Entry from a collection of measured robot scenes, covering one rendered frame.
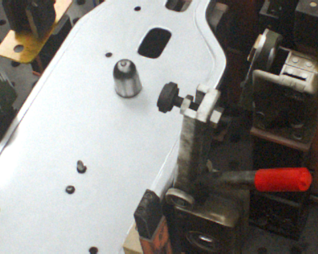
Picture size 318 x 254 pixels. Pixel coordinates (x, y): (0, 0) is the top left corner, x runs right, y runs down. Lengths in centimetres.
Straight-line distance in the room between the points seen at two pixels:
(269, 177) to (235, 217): 10
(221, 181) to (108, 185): 17
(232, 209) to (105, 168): 17
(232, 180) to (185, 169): 5
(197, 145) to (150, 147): 21
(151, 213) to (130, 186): 24
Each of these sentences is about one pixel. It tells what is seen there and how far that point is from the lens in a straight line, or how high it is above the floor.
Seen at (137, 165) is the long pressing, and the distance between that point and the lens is 91.
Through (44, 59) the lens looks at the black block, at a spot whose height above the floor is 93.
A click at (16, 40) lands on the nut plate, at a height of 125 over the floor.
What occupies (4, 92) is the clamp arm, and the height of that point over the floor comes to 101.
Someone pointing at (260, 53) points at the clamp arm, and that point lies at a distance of 87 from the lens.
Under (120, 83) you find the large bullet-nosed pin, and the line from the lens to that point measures 94.
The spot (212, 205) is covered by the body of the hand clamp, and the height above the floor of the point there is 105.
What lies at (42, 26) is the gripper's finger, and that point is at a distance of 70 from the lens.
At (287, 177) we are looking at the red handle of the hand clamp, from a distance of 73.
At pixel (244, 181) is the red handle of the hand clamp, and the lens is 76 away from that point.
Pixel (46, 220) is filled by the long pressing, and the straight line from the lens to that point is 89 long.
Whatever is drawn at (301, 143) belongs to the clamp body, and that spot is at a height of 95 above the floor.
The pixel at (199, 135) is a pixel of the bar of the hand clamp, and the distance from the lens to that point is 70.
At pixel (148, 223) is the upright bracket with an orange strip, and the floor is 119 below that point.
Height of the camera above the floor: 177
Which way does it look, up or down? 55 degrees down
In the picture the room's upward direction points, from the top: 7 degrees counter-clockwise
